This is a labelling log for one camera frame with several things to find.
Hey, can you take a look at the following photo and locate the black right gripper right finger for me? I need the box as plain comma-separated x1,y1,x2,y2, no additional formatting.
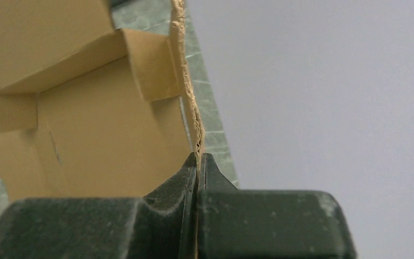
197,153,357,258

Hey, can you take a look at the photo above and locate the brown cardboard box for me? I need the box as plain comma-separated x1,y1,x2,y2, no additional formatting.
0,1,204,201

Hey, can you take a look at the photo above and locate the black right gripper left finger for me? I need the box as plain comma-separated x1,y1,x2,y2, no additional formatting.
0,154,197,258

